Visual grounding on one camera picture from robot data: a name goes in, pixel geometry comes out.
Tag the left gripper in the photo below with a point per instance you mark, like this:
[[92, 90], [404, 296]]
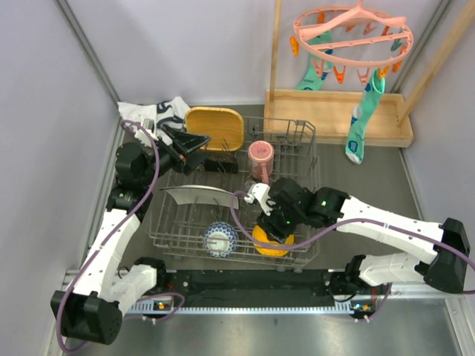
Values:
[[192, 161]]

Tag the clear glass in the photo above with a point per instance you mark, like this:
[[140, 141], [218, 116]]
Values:
[[249, 184]]

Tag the white printed cloth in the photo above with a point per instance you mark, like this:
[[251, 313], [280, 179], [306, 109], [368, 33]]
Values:
[[171, 113]]

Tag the pink round clothes hanger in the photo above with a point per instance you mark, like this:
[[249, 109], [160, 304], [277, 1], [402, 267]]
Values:
[[340, 37]]

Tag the teal patterned sock front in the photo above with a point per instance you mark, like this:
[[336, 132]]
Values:
[[361, 114]]

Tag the yellow bowl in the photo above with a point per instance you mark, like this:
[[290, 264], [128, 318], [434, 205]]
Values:
[[261, 236]]

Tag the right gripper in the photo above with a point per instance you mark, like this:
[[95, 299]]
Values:
[[272, 226]]

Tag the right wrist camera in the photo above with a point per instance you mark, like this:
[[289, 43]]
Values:
[[259, 194]]

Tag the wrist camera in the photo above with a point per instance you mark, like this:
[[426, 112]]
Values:
[[147, 125], [259, 194]]

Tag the wooden tray frame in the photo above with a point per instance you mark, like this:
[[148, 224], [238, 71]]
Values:
[[328, 111]]

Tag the pink ceramic mug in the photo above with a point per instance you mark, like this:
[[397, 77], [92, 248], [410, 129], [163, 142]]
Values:
[[261, 157]]

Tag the white square plate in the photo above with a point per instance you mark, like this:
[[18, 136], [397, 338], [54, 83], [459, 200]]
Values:
[[201, 194]]

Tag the grey wire dish rack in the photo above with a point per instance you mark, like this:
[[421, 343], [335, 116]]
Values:
[[195, 216]]

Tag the blue white patterned bowl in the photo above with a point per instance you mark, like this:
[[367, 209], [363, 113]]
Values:
[[220, 239]]

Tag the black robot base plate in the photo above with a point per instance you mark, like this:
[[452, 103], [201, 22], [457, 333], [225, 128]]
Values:
[[261, 288]]

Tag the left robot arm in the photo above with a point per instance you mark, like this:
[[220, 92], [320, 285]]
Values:
[[95, 302]]

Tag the black floral square plate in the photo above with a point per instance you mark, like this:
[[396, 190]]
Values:
[[221, 163]]

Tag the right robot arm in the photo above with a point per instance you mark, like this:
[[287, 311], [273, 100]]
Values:
[[427, 252]]

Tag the yellow woven-pattern plate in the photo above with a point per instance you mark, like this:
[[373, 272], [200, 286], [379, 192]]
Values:
[[224, 126]]

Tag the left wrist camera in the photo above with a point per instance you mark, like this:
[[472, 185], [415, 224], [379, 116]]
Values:
[[147, 125]]

